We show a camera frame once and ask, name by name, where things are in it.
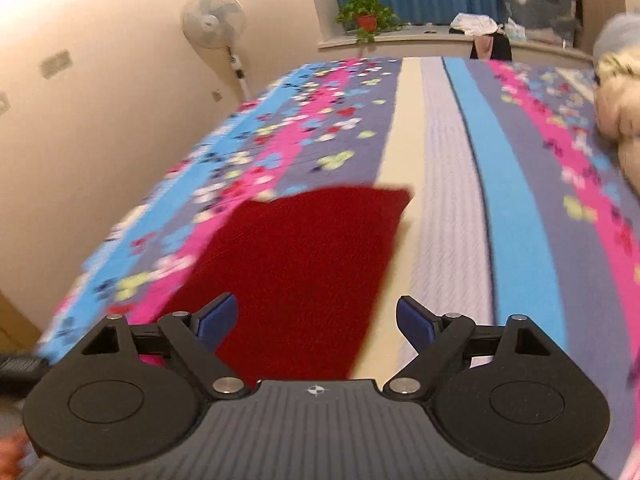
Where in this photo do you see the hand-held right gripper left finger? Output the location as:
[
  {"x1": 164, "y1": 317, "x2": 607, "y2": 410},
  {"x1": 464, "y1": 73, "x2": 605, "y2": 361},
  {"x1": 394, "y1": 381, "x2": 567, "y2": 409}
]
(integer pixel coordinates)
[{"x1": 70, "y1": 292, "x2": 252, "y2": 401}]

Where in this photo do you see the white standing fan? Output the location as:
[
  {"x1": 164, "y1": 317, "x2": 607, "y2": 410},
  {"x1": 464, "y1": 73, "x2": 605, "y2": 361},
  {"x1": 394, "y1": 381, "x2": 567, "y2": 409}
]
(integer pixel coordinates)
[{"x1": 181, "y1": 0, "x2": 254, "y2": 104}]

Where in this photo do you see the red knit sweater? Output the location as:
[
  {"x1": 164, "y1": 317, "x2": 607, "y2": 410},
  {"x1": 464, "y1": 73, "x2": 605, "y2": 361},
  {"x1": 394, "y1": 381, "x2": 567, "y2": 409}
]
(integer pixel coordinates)
[{"x1": 157, "y1": 186, "x2": 415, "y2": 382}]

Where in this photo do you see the brown cardboard box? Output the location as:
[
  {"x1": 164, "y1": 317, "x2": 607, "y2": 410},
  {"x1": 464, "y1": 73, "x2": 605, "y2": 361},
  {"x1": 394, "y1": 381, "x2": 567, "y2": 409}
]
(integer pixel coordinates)
[{"x1": 0, "y1": 291, "x2": 44, "y2": 354}]

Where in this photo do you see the white clothes pile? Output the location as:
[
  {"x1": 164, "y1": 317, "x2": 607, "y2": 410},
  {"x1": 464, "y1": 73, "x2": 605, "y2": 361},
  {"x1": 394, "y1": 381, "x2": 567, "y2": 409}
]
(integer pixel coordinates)
[{"x1": 450, "y1": 12, "x2": 501, "y2": 37}]

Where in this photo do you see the grey plastic storage bin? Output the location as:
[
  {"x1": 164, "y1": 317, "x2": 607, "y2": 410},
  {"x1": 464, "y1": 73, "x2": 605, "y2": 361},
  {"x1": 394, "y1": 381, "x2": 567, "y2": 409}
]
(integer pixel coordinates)
[{"x1": 495, "y1": 0, "x2": 582, "y2": 49}]

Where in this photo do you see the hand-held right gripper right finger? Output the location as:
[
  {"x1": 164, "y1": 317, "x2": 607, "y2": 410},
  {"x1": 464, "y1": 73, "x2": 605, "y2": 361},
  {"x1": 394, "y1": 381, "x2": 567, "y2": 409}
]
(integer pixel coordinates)
[{"x1": 382, "y1": 296, "x2": 567, "y2": 401}]

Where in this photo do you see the grey pillow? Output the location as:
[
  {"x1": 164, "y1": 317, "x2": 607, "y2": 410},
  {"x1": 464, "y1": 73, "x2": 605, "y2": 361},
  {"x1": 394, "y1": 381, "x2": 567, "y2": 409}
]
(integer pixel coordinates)
[{"x1": 592, "y1": 12, "x2": 640, "y2": 62}]

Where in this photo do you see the black chair with pink cloth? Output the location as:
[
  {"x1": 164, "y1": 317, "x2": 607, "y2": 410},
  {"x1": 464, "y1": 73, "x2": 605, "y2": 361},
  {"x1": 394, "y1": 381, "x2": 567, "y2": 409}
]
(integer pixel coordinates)
[{"x1": 470, "y1": 30, "x2": 514, "y2": 61}]

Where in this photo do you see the colourful printed bedspread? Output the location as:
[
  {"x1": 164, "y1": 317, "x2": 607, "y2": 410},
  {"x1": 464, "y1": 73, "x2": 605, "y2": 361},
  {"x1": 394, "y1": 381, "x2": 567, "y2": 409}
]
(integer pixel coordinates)
[{"x1": 37, "y1": 56, "x2": 640, "y2": 480}]

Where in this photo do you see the potted plant in red pot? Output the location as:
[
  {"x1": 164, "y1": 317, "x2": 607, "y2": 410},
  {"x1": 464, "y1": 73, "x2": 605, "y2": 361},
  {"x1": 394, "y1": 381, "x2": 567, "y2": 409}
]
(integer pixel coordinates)
[{"x1": 335, "y1": 0, "x2": 409, "y2": 44}]

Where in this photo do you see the wide wall socket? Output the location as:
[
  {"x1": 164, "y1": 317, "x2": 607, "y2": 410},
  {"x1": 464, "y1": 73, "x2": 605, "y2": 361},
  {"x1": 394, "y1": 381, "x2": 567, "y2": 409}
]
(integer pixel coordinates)
[{"x1": 40, "y1": 49, "x2": 74, "y2": 80}]

